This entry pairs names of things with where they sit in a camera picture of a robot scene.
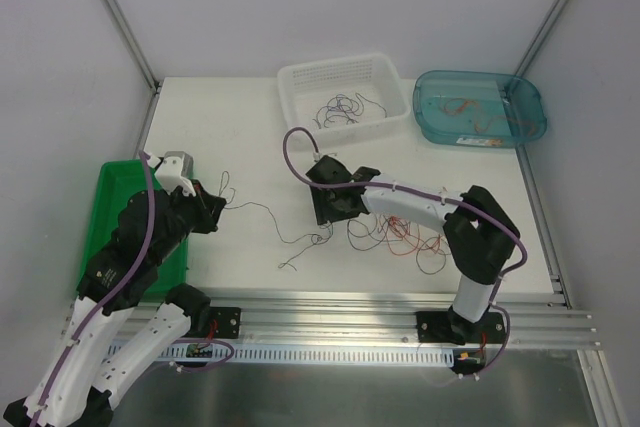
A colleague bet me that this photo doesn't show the aluminium frame post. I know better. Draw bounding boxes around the aluminium frame post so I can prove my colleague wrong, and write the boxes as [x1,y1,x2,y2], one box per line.
[101,0,160,93]
[514,0,572,77]

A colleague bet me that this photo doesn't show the teal transparent container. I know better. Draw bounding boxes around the teal transparent container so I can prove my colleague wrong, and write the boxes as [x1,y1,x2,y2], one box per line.
[412,70,547,148]

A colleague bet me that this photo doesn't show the aluminium mounting rail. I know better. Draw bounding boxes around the aluminium mounting rail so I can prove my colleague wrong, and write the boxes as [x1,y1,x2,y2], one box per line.
[205,288,604,350]

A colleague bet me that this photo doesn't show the green plastic tray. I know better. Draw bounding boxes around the green plastic tray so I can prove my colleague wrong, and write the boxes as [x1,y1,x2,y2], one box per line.
[77,159,194,298]

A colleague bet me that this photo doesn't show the right aluminium frame post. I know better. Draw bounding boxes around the right aluminium frame post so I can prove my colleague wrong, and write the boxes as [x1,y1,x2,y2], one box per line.
[514,0,572,77]

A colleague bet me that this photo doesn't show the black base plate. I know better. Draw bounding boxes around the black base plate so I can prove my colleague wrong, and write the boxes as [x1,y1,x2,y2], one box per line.
[205,307,242,339]
[415,310,507,345]

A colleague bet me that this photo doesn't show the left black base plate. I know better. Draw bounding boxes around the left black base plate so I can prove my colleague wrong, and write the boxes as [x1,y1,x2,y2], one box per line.
[205,307,242,339]

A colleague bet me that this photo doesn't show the white slotted cable duct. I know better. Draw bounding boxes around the white slotted cable duct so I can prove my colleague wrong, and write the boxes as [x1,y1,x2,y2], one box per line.
[107,340,457,367]

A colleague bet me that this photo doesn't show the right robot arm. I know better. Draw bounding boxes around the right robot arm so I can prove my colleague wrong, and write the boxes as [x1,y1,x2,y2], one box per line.
[306,156,527,345]

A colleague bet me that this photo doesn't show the white perforated basket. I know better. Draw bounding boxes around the white perforated basket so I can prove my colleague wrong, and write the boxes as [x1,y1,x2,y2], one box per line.
[277,53,411,146]

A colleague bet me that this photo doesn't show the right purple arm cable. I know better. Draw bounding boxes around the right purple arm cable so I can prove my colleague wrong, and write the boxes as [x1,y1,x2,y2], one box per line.
[282,126,529,388]

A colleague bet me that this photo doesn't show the black thin wire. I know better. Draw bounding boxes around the black thin wire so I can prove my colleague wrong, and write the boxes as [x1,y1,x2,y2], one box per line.
[349,91,389,121]

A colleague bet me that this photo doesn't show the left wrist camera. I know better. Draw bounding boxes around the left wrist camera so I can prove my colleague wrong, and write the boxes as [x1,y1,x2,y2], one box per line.
[154,151,196,197]

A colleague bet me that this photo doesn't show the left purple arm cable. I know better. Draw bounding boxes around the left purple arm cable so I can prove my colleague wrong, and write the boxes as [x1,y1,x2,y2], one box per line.
[27,150,235,427]

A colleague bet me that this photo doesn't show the left aluminium frame post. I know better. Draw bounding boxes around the left aluminium frame post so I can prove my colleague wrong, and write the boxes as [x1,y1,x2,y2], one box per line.
[101,0,160,93]

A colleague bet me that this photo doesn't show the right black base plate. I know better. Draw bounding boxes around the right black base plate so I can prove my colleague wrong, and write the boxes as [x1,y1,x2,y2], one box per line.
[415,310,507,345]

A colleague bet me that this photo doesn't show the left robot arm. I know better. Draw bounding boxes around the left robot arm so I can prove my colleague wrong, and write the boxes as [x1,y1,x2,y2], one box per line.
[3,184,227,426]

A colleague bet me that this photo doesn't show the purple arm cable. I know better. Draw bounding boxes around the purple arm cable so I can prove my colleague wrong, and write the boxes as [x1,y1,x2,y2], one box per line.
[27,150,235,427]
[282,126,529,388]

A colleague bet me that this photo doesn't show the separated dark grey wire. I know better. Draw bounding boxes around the separated dark grey wire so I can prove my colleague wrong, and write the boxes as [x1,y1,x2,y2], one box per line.
[217,170,335,271]

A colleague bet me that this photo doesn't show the purple thin wire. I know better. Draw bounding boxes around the purple thin wire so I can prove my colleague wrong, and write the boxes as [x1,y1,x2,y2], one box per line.
[312,94,366,129]

